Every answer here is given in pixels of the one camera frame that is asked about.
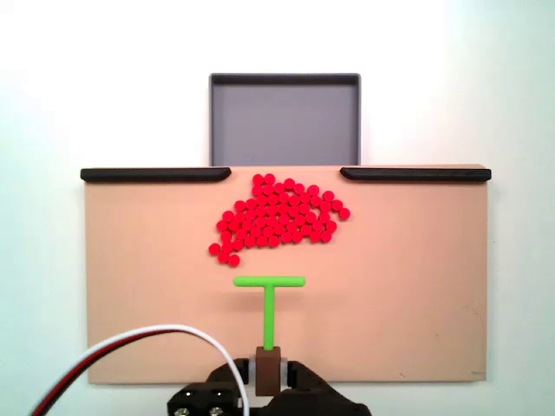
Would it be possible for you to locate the green T-shaped pusher tool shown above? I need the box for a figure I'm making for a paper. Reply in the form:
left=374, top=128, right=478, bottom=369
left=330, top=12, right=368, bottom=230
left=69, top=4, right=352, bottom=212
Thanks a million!
left=232, top=276, right=307, bottom=397

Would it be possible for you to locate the beige flat board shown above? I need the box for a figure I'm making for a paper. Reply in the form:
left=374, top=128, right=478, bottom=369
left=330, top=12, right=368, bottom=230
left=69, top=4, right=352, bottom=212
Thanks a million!
left=81, top=163, right=491, bottom=386

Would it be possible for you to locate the grey shallow tray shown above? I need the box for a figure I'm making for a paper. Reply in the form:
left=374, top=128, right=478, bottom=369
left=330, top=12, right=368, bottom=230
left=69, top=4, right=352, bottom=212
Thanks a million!
left=208, top=72, right=362, bottom=167

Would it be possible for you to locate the red black white servo cable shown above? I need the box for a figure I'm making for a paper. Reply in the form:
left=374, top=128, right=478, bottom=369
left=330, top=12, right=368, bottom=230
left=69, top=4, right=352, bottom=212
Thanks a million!
left=26, top=323, right=251, bottom=416

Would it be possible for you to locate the black board edge rail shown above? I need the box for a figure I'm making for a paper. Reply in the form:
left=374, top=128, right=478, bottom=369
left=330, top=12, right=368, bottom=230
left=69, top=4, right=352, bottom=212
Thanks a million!
left=339, top=166, right=493, bottom=183
left=80, top=167, right=232, bottom=183

